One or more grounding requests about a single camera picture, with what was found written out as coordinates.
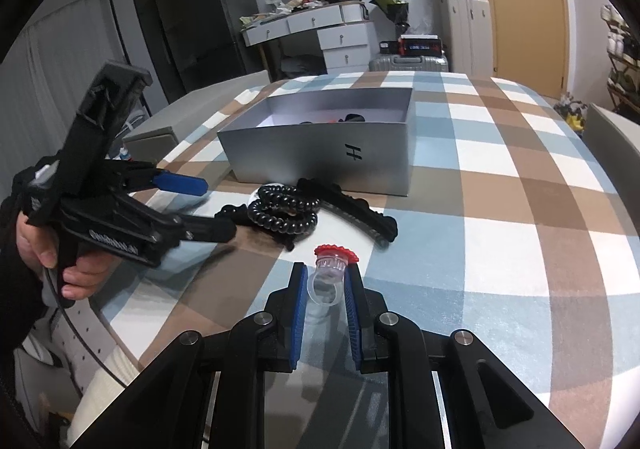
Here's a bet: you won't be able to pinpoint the clear ring with red top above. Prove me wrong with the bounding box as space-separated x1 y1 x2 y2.
305 243 360 306

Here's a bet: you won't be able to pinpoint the black spiral hair tie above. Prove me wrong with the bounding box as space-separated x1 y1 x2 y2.
246 181 321 235

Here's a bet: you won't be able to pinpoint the person's left hand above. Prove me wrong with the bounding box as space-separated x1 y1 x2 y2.
15 213 120 301

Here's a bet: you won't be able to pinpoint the plaid bed cover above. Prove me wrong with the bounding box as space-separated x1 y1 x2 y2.
92 72 639 448

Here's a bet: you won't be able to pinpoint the silver cardboard box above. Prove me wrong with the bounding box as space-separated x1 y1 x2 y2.
217 87 416 196

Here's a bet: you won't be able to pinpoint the black refrigerator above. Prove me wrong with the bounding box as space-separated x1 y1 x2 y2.
155 0 264 91

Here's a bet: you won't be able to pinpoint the black hair accessories in box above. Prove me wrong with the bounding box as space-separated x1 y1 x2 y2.
299 113 367 125

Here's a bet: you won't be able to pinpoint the white drawer desk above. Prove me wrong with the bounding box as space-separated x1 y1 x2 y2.
242 1 378 74

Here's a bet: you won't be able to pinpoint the silver suitcase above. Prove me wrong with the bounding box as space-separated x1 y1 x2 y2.
369 54 449 72

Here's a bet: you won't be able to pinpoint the black red shoe box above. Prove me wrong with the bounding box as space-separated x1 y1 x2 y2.
398 34 442 57

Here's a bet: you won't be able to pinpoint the white suitcase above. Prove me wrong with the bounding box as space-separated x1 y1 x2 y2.
440 0 494 77

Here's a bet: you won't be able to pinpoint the wooden door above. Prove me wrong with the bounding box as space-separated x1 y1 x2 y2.
488 0 568 99

